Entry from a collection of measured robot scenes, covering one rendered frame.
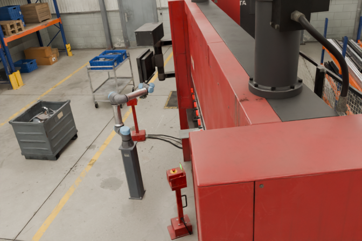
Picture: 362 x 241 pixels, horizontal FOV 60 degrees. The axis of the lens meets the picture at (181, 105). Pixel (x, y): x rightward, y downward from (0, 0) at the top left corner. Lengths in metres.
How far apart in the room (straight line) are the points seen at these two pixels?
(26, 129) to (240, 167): 4.71
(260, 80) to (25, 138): 4.64
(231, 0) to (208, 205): 3.33
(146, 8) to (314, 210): 10.01
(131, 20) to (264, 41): 9.86
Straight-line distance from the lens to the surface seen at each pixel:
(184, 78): 4.10
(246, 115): 1.04
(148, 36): 4.10
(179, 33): 3.93
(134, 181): 4.05
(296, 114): 1.06
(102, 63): 6.46
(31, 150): 5.53
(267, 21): 1.10
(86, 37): 11.74
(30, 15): 10.81
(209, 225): 0.85
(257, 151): 0.87
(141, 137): 5.34
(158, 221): 3.91
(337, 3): 10.46
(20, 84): 9.28
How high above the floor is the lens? 2.79
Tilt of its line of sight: 26 degrees down
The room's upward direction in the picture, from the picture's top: 5 degrees counter-clockwise
